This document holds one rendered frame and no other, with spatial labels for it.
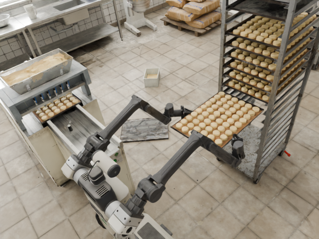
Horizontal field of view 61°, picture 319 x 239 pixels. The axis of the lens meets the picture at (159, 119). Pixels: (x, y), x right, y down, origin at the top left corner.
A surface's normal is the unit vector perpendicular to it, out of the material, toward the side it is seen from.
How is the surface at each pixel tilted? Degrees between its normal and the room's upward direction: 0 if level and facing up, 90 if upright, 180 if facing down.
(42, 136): 90
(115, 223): 30
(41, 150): 90
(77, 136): 0
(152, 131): 0
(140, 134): 0
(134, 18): 90
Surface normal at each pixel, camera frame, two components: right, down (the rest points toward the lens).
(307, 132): -0.11, -0.74
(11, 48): 0.63, 0.47
